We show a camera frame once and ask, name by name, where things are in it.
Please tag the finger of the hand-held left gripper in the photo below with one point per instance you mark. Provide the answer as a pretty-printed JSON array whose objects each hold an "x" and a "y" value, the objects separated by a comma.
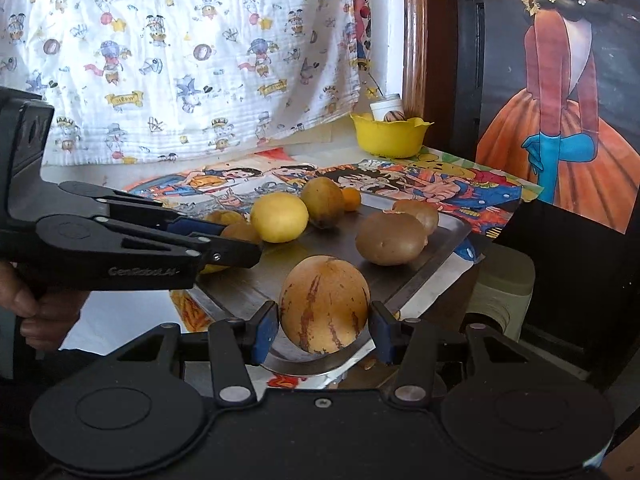
[
  {"x": 195, "y": 226},
  {"x": 230, "y": 255}
]

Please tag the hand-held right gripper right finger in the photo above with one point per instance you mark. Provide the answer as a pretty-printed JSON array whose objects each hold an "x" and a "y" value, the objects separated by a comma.
[{"x": 382, "y": 333}]

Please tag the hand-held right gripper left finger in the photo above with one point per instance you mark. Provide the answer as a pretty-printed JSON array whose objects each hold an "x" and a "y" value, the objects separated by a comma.
[{"x": 265, "y": 331}]

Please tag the small orange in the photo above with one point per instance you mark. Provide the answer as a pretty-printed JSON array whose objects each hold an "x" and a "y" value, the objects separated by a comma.
[
  {"x": 240, "y": 233},
  {"x": 351, "y": 199}
]

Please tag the bright yellow round fruit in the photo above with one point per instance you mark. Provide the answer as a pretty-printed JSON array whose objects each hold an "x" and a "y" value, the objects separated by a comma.
[{"x": 279, "y": 217}]

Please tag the metal tray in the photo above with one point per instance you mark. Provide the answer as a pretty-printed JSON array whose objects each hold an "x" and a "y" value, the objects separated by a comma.
[{"x": 310, "y": 250}]

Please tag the brown kiwi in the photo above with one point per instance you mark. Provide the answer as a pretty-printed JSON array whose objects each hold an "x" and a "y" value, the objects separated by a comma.
[{"x": 392, "y": 239}]

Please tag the large yellow-brown mango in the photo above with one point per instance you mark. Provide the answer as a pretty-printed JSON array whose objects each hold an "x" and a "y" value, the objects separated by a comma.
[{"x": 322, "y": 202}]

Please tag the small brown round fruit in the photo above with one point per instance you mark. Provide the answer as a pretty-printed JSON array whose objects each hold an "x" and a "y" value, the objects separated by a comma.
[{"x": 422, "y": 212}]

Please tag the person's left hand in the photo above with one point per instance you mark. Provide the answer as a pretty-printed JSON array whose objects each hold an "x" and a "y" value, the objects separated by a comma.
[{"x": 45, "y": 320}]

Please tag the green plastic stool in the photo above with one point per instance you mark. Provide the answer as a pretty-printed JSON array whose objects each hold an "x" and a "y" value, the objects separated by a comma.
[{"x": 502, "y": 290}]

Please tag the cartoon printed table cover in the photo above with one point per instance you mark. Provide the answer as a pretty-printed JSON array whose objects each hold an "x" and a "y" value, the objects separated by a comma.
[{"x": 450, "y": 185}]

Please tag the white cartoon printed blanket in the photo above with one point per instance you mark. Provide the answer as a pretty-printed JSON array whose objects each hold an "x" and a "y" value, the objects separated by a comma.
[{"x": 175, "y": 60}]

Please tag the yellow plastic bowl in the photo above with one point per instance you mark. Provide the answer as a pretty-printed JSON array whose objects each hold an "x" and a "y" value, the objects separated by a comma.
[{"x": 390, "y": 140}]

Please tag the black door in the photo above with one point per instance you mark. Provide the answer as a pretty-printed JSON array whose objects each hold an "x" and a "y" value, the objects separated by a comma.
[{"x": 575, "y": 285}]

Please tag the white jar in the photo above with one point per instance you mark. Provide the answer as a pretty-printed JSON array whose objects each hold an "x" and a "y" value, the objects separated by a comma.
[{"x": 382, "y": 106}]

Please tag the small striped pepino melon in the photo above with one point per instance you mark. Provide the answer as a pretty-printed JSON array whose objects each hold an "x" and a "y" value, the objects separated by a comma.
[{"x": 394, "y": 116}]

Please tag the yellow flower twig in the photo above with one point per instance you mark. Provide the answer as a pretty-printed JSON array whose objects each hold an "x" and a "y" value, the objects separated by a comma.
[{"x": 373, "y": 92}]

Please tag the wall poster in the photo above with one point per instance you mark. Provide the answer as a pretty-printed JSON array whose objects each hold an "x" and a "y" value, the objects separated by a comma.
[{"x": 565, "y": 135}]

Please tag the red cartoon wall sticker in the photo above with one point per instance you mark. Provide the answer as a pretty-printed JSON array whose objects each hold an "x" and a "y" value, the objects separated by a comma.
[{"x": 361, "y": 10}]

